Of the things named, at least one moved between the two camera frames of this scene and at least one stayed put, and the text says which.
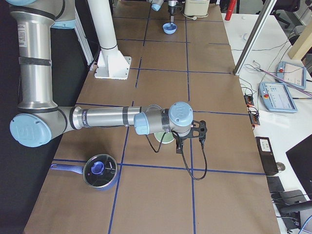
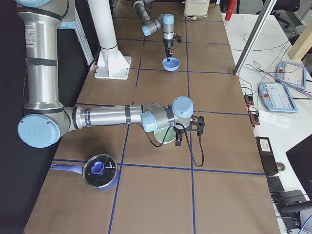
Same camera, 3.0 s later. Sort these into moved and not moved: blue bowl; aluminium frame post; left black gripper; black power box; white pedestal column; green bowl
Moved: left black gripper; blue bowl
Not moved: white pedestal column; green bowl; aluminium frame post; black power box
